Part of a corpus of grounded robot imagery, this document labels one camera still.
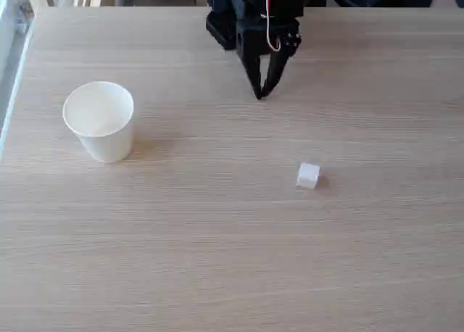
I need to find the white cube block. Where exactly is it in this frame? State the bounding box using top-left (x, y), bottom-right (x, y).
top-left (295, 162), bottom-right (322, 191)

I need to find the white paper cup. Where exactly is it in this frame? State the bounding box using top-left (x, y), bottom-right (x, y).
top-left (62, 80), bottom-right (135, 164)

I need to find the clear plastic bag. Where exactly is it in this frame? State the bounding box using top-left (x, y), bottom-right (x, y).
top-left (0, 0), bottom-right (36, 38)

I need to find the red and white servo cable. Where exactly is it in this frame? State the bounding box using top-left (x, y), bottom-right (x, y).
top-left (264, 0), bottom-right (282, 53)

